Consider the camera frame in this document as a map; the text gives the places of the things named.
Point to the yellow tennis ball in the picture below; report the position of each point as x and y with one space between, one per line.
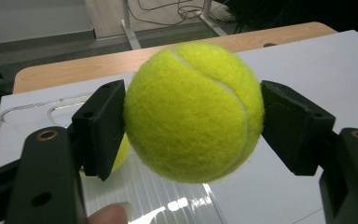
121 155
195 115

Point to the white cabinet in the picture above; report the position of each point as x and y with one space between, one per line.
34 18

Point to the white metal desk frame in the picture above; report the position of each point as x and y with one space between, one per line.
130 31

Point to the white board sheet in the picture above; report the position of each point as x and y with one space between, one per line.
307 68

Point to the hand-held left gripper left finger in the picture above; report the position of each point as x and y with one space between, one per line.
101 130

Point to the clear plastic tray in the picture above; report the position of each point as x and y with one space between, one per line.
155 193

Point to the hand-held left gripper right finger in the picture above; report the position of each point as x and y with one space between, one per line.
298 133

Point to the dark curtain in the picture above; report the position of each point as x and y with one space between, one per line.
307 12

